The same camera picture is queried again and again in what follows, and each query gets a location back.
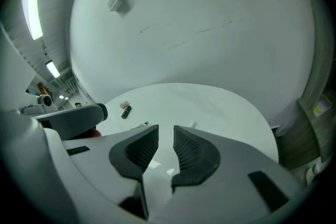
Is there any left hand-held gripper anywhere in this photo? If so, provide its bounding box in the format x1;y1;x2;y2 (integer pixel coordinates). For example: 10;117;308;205
20;94;109;141

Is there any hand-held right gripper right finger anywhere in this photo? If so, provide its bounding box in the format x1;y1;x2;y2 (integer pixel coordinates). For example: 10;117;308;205
146;125;303;224

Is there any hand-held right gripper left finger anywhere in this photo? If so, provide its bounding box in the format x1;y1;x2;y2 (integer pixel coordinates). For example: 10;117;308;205
44;124;160;220

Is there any small dark stick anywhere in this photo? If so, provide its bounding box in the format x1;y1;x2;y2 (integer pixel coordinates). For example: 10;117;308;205
121;105;133;120

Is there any small silver piece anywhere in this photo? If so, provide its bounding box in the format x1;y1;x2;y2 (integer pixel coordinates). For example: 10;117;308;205
130;121;150;130

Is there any long ceiling light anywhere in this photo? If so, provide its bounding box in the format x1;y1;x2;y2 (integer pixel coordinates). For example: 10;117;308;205
20;0;44;41
45;60;61;79

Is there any white wall switch box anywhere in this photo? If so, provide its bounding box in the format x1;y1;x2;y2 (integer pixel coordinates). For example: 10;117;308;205
106;0;123;13

